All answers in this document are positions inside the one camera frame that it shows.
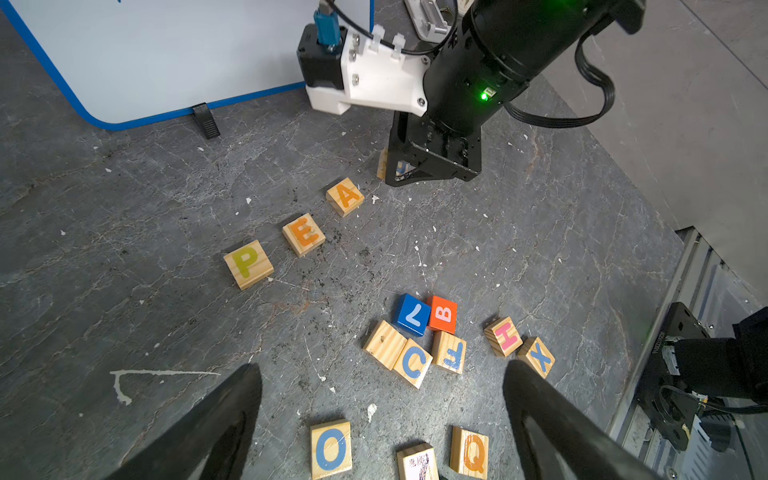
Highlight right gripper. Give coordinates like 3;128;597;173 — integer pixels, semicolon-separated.
384;112;482;187

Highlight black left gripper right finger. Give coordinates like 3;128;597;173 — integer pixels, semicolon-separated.
503;360;658;479

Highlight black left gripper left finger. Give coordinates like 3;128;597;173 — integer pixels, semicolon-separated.
108;363;263;479

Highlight wooden block blue R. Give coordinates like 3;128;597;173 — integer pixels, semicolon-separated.
377;148;414;181

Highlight wooden block orange A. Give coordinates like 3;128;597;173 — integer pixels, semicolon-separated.
326;178;365;217

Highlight wooden block orange E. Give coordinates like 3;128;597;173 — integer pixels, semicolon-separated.
282;213;326;257

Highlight wooden block green P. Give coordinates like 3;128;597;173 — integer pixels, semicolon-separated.
224;240;274;290

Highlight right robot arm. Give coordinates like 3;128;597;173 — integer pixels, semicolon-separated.
381;0;646;187

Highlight wooden block orange picture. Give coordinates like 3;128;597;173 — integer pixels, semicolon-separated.
449;426;489;479

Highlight wooden block blue X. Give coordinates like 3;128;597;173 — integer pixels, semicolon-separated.
517;337;556;379

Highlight wooden block pink H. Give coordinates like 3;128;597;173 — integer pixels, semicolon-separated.
484;317;523;358

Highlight wooden block blue O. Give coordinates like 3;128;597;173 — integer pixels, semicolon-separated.
310;420;353;479

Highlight wooden block purple 7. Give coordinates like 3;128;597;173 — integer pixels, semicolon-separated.
396;443;440;480

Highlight wooden block blue F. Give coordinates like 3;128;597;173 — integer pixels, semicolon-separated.
432;331;467;375

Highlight blue block white 7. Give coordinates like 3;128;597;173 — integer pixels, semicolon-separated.
394;294;431;337

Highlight wooden block blue C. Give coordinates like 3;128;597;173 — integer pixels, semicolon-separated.
393;339;433;389

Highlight red block white B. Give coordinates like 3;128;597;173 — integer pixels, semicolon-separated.
427;295;458;335

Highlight plain wooden block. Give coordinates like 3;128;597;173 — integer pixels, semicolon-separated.
364;320;407;371

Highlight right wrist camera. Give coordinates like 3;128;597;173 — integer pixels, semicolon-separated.
297;1;431;117

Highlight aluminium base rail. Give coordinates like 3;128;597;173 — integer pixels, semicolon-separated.
610;227;767;479

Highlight whiteboard with blue frame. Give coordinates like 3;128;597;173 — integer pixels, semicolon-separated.
0;0;376;140

